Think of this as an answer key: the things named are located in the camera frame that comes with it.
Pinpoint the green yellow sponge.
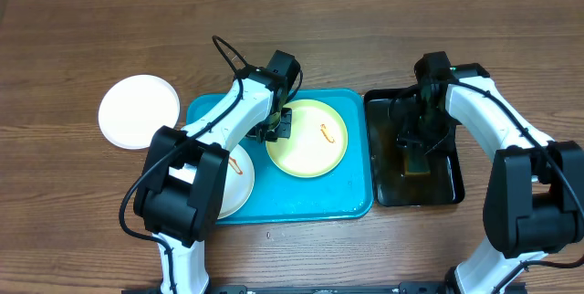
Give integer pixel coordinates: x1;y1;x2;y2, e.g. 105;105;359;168
403;142;431;176

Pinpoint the yellow plate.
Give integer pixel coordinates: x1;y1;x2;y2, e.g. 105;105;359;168
266;100;349;178

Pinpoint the white plate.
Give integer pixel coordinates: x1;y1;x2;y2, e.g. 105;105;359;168
218;145;256;219

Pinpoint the pale pink plate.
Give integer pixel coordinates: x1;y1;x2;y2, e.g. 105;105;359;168
98;74;181;150

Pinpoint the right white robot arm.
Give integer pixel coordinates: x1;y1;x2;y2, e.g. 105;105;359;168
396;61;583;293

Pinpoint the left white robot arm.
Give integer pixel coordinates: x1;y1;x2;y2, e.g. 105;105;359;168
119;62;303;293

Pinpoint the black water tray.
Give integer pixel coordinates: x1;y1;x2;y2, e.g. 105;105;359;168
364;89;465;207

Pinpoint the teal plastic tray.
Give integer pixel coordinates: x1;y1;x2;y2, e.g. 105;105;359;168
184;88;375;226

